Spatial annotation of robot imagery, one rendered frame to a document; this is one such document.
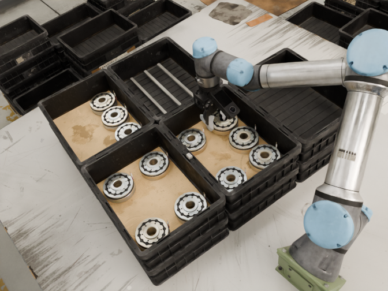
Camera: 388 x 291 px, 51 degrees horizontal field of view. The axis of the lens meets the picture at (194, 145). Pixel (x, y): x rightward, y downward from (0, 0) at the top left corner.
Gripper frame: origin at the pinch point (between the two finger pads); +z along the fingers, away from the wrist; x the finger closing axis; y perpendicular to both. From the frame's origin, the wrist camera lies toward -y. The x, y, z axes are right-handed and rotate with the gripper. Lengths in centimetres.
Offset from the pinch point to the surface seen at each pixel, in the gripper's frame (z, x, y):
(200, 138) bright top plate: -1.0, 8.8, -1.0
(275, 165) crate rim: -7.9, 2.9, -30.4
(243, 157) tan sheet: 2.1, 2.2, -15.7
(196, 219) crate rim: -7.9, 32.1, -27.8
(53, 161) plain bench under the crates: 15, 51, 45
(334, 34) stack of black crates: 58, -137, 47
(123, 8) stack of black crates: 37, -47, 152
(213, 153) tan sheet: 2.1, 8.3, -7.1
